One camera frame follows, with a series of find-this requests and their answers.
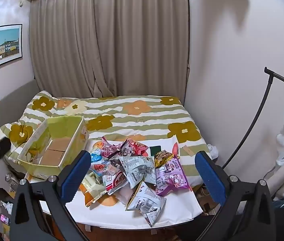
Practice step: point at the brown paper tag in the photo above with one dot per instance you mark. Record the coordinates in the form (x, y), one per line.
(188, 150)

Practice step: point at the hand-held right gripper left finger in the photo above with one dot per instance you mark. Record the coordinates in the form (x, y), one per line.
(75, 178)

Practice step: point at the framed wall poster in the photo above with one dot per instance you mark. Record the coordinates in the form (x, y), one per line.
(1, 45)

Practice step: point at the pink snack packet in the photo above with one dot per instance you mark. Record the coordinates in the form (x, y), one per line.
(134, 146)
(106, 148)

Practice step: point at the beige curtain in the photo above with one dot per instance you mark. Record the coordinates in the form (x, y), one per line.
(106, 42)

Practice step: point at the grey headboard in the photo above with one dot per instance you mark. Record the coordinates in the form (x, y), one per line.
(9, 105)

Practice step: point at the pale yellow snack packet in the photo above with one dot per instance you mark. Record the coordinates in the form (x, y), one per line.
(93, 185)

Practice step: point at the grey-blue snack packet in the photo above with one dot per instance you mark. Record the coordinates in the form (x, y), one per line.
(144, 200)
(135, 170)

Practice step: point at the dark yellow snack packet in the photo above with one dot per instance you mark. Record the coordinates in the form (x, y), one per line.
(163, 157)

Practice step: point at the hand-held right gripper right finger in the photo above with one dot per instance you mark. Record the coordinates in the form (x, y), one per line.
(210, 178)

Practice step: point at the floral striped blanket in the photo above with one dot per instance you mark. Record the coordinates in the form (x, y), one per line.
(137, 120)

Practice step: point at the black floor lamp pole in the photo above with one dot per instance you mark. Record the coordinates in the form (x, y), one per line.
(272, 73)

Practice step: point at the light blue snack packet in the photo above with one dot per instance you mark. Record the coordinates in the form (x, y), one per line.
(97, 158)

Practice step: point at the dark green card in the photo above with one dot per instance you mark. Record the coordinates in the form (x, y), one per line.
(155, 150)

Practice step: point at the white fruit print cloth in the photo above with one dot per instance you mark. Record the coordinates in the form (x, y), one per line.
(177, 205)

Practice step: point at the red white snack packet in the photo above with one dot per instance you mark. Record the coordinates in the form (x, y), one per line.
(115, 179)

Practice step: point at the yellow-green cardboard box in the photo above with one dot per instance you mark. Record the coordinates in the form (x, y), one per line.
(71, 130)

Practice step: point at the purple snack packet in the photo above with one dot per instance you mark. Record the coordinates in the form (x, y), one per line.
(172, 178)

